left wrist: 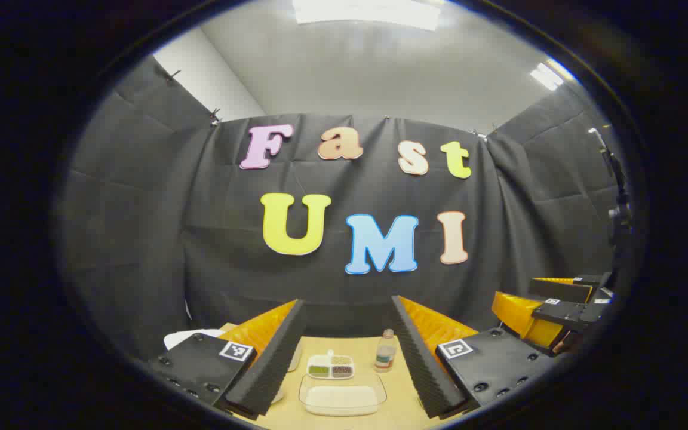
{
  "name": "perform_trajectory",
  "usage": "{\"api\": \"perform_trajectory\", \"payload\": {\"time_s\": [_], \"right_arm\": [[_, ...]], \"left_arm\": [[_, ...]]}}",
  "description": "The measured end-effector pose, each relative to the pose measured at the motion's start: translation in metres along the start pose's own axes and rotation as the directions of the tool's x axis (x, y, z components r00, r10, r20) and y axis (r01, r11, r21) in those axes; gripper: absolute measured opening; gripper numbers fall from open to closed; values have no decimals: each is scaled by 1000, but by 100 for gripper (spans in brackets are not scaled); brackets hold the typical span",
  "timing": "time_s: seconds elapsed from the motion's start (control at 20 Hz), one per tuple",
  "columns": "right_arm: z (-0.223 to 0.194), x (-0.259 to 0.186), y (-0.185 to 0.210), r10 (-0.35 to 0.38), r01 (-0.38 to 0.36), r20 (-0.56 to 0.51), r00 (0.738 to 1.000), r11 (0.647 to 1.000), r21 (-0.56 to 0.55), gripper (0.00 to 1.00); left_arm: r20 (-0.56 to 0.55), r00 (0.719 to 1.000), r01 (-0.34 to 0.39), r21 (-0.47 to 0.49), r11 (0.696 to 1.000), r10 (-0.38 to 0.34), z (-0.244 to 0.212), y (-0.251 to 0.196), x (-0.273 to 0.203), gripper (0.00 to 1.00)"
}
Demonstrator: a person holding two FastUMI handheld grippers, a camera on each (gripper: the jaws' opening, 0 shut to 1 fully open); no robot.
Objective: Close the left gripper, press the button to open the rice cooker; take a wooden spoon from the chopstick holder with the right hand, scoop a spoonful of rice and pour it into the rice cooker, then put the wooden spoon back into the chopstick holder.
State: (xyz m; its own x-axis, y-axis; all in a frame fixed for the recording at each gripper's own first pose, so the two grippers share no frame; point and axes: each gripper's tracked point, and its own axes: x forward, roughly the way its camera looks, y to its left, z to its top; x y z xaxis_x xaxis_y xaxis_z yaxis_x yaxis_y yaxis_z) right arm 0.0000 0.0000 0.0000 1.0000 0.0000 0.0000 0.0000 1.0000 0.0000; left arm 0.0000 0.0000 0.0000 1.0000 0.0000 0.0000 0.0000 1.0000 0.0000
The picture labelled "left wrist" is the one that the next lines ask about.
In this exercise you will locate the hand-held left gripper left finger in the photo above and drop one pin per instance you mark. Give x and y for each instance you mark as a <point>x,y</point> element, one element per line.
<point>272,364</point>

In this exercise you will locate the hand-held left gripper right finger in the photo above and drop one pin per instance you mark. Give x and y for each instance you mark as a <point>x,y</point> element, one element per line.
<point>421,364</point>

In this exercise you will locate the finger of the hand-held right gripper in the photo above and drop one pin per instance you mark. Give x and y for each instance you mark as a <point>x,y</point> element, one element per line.
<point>562,289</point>
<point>562,313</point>

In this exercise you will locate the white rice cooker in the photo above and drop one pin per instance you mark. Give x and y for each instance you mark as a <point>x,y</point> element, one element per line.
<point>186,337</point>

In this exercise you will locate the clear plastic water bottle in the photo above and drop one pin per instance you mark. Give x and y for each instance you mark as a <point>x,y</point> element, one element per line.
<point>385,353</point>

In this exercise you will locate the white divided grain dish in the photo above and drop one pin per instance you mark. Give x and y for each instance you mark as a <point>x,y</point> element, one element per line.
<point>331,365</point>

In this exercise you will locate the small ceiling light panel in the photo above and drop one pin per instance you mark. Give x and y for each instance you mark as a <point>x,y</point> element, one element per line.
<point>550,74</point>

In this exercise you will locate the large ceiling light panel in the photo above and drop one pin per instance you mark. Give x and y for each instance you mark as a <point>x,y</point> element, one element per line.
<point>368,13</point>

